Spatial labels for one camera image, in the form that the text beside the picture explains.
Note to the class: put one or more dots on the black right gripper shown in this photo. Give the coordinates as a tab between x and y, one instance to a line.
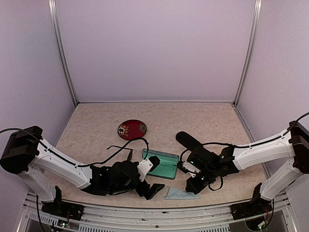
195	187

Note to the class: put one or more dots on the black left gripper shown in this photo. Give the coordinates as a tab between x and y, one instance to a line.
142	192

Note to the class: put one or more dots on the blue cloth pouch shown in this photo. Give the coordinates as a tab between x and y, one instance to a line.
178	194

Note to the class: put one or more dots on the blue-grey hard glasses case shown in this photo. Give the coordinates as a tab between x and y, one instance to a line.
167	167

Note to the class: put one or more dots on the black glasses case beige lining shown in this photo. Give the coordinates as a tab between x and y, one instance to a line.
188	141

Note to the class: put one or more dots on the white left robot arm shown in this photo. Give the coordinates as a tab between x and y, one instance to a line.
27	154

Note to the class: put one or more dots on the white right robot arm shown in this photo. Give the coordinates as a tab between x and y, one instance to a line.
292	144

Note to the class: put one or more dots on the red floral plate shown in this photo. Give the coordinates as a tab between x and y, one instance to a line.
131	129

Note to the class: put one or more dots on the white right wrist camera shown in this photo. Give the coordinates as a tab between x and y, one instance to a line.
187	167

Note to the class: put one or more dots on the black frame sunglasses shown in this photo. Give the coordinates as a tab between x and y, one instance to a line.
129	157

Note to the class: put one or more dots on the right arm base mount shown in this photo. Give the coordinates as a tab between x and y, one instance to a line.
253	207

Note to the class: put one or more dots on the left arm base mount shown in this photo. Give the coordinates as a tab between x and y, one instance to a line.
63	209

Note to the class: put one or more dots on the right metal corner post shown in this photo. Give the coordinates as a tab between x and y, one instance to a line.
249	52

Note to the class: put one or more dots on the metal corner post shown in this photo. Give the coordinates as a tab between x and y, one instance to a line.
249	52
61	51

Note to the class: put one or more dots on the left metal corner post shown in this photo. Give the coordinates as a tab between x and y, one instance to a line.
61	51

